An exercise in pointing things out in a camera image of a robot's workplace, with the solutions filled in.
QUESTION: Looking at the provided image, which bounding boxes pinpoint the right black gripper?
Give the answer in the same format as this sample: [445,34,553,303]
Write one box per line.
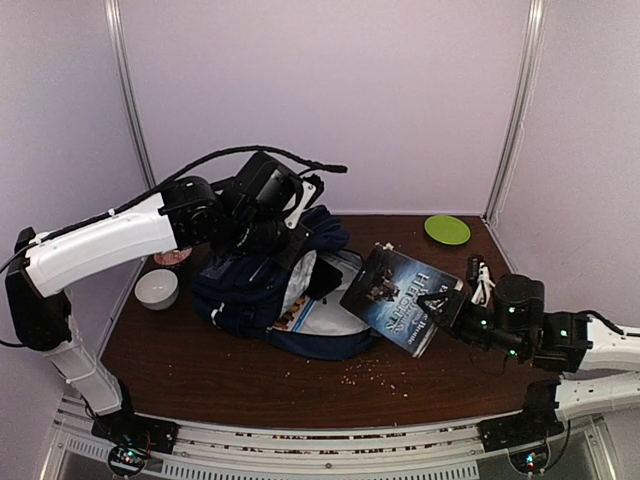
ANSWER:
[419,290,528,361]

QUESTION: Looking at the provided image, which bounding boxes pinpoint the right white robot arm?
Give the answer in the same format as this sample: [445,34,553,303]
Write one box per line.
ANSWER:
[417,274,639,442]

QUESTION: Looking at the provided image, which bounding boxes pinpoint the green plate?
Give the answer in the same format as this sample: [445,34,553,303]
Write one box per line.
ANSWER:
[424,215,472,246]

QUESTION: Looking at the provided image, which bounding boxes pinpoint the blue hardcover book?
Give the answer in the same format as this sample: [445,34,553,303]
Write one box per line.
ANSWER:
[340,243,463,358]

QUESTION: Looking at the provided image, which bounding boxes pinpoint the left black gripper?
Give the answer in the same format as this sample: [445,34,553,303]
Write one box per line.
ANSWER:
[224,212,314,269]

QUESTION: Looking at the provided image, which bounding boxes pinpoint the right metal frame post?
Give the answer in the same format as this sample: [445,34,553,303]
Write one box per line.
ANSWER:
[484,0,546,227]

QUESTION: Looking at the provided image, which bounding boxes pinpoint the red patterned bowl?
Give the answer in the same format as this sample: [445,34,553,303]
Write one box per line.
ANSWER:
[153,248,192,271]

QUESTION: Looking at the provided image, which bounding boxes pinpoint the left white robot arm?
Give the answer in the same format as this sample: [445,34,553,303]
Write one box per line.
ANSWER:
[1,145,324,444]

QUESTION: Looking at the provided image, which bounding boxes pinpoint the metal frame post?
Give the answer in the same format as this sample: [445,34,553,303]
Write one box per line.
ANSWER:
[104,0,158,193]
[484,0,546,227]

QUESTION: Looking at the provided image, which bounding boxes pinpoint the dog cover book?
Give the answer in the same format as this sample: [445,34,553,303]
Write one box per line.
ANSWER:
[273,295,317,333]

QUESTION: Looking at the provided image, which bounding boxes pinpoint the front aluminium rail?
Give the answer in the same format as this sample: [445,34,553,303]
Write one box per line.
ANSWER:
[36,395,621,479]

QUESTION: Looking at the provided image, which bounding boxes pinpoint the left metal frame post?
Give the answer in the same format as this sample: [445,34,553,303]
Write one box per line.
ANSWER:
[104,0,158,193]

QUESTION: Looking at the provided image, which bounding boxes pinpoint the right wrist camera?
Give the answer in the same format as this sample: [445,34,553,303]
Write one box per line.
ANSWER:
[466,255,496,307]

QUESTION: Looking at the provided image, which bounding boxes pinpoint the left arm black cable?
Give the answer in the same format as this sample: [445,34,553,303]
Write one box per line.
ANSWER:
[0,144,349,271]

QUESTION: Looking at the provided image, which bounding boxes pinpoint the white ceramic bowl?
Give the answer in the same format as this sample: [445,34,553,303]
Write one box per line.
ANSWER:
[134,269,179,311]

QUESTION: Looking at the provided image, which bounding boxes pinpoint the navy blue backpack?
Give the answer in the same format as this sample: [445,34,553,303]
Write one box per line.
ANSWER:
[190,205,374,361]

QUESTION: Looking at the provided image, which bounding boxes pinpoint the black leather case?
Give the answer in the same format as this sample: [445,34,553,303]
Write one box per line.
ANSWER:
[305,259,343,300]

